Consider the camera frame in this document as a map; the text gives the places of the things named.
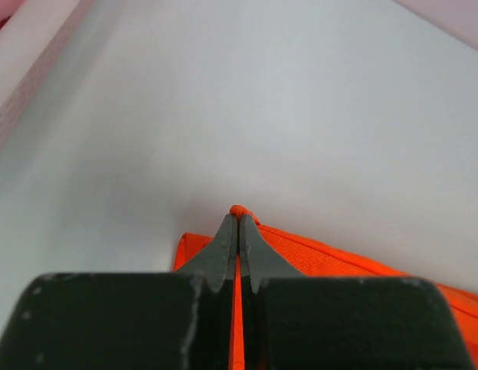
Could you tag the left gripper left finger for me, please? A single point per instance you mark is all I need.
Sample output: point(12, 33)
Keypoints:
point(176, 320)

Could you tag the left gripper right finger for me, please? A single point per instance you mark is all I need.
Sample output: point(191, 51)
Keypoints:
point(293, 321)

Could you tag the white plastic basket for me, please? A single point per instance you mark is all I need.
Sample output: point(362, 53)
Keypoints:
point(30, 43)

